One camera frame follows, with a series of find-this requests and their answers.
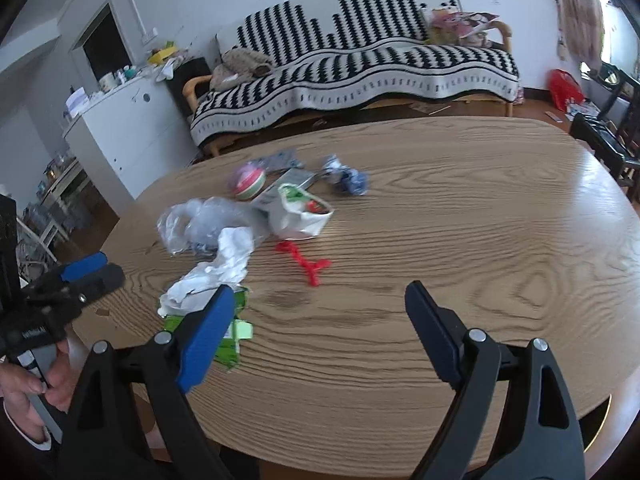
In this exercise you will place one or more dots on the person's left hand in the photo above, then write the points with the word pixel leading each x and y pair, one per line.
pixel 20 385

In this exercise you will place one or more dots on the black side table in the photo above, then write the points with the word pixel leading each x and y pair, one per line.
pixel 187 72

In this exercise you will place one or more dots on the striped black white sofa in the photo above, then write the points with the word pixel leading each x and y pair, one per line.
pixel 400 65

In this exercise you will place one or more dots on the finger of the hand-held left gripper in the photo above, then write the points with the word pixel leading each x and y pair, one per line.
pixel 85 265
pixel 102 282

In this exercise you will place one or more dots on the red pipe cleaner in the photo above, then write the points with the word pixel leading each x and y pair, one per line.
pixel 316 272

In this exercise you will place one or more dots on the crumpled blue white paper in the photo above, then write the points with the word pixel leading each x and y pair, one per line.
pixel 352 180

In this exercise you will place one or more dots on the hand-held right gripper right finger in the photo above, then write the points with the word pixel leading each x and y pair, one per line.
pixel 435 335

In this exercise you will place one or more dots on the person's left forearm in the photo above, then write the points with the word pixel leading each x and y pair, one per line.
pixel 20 460

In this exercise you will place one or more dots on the pink purple toy figure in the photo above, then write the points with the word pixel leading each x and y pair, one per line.
pixel 247 182

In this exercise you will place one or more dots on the black wooden chair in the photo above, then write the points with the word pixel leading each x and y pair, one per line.
pixel 600 145

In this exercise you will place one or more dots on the white cabinet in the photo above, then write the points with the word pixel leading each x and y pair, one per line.
pixel 125 130

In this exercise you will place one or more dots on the green torn wrapper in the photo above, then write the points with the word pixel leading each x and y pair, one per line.
pixel 230 350

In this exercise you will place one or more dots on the pink printed cloth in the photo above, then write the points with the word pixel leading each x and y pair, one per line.
pixel 460 22

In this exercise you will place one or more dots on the beige stuffed toy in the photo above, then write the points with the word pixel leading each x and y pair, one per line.
pixel 240 62

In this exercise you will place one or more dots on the clear plastic bag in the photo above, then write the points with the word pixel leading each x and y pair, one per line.
pixel 210 217

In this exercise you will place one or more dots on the white printed plastic bag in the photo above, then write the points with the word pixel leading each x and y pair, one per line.
pixel 292 222

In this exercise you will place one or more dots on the grey foil wrapper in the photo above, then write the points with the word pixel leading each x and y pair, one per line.
pixel 280 160

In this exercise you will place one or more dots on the silver printed carton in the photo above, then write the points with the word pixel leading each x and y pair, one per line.
pixel 297 178

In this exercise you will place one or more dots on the red bag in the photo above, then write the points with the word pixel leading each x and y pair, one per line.
pixel 565 90

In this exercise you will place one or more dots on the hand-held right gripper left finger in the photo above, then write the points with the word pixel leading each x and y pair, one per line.
pixel 205 342

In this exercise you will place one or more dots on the white mug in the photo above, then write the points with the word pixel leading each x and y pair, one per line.
pixel 106 81

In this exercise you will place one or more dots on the white shelf rack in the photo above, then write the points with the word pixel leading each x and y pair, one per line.
pixel 50 210

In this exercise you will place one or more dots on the beige patterned curtain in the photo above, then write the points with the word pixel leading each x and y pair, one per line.
pixel 580 5

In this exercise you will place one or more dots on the yellow container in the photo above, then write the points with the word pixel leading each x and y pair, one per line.
pixel 162 55

